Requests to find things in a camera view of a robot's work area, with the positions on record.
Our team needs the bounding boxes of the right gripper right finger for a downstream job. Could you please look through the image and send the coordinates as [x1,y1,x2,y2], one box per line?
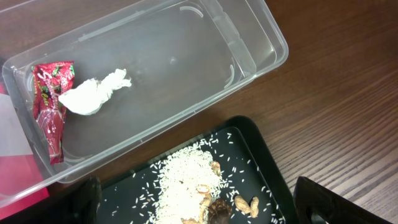
[294,176,391,224]

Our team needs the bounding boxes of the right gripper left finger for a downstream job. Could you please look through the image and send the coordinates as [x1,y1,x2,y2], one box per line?
[1,176,101,224]

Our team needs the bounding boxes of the white napkin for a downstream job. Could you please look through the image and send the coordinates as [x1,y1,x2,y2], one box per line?
[58,68,132,116]

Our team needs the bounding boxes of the red strawberry candy wrapper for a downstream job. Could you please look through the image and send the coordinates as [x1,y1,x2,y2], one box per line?
[32,61,75,165]

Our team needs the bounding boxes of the red plastic tray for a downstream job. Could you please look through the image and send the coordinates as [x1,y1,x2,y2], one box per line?
[0,82,50,220]

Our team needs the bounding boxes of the black plastic tray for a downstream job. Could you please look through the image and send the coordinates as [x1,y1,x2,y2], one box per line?
[96,116,298,224]

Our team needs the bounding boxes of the brown food scraps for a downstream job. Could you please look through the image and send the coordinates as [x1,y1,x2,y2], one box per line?
[175,160,259,223]

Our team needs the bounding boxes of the pile of white rice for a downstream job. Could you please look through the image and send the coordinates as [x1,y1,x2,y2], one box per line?
[110,133,285,224]

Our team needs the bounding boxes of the clear plastic bin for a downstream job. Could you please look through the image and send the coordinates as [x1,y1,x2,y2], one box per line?
[1,0,289,206]

